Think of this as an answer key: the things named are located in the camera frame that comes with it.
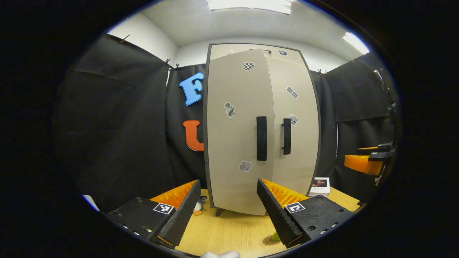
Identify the white photo cover book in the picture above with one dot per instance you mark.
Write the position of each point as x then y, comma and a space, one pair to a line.
320, 183

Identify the green label plastic bottle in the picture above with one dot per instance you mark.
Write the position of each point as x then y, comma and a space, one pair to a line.
275, 237

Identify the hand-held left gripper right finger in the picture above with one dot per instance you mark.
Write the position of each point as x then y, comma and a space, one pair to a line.
274, 211

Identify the black backdrop cloth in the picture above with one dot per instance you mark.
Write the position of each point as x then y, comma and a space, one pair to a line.
114, 136

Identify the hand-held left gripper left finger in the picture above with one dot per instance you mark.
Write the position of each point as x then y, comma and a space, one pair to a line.
183, 215

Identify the thin metal stand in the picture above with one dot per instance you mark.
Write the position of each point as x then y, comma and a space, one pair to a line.
392, 111

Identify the round brown coaster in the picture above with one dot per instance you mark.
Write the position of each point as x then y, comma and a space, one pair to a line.
267, 240

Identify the white cabinet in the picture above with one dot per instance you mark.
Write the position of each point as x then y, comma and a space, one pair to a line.
206, 125

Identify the white cabinet door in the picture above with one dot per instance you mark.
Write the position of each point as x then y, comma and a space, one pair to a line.
301, 150
233, 143

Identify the small ceiling light panel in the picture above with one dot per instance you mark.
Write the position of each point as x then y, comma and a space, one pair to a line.
355, 42

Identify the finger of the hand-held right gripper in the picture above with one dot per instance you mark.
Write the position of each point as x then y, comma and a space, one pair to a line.
360, 164
385, 147

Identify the large ceiling light panel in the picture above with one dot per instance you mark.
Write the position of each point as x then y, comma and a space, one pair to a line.
249, 5

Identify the penguin plush toy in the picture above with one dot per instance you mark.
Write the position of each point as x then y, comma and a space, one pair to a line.
198, 207

